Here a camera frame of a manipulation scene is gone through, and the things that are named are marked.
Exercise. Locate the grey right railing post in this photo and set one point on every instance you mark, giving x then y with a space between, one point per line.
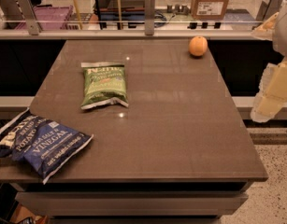
268 8

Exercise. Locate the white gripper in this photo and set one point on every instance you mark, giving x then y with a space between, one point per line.
283 28

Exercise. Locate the blue salt vinegar chip bag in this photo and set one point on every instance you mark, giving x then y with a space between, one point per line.
44 143

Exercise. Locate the purple plastic crate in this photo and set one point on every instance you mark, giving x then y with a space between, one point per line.
52 18

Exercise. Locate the orange fruit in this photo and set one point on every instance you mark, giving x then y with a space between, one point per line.
198 46

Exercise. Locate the yellow broom handle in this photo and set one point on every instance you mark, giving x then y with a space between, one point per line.
75 2

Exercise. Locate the grey railing post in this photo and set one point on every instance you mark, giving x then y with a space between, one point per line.
268 8
149 16
29 15

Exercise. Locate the grey left railing post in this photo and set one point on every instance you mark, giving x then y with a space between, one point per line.
29 15

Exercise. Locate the grey middle railing post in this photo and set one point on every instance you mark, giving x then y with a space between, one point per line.
149 16

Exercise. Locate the cardboard box with label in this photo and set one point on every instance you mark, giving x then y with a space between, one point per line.
208 9

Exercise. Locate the green jalapeno chip bag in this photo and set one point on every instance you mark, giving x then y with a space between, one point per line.
104 84

